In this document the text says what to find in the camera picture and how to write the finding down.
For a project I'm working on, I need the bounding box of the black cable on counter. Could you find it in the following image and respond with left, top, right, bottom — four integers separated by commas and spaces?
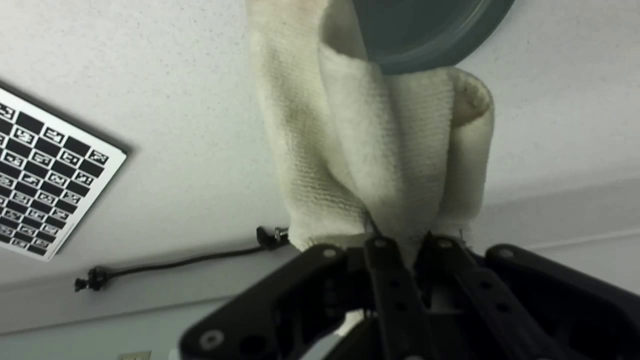
72, 224, 292, 295

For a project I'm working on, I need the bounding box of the checkered calibration board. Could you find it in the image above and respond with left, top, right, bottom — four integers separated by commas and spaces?
0, 83, 128, 263

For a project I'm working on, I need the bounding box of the cream white towel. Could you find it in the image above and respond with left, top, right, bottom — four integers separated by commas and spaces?
245, 0, 494, 263

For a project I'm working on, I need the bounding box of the dark green plate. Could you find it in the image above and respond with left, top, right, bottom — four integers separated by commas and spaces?
352, 0, 514, 74

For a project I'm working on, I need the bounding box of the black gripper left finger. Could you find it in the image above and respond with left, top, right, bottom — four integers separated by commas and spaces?
178, 239, 428, 360

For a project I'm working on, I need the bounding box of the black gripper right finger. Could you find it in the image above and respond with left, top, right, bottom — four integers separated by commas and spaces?
417, 234, 640, 360

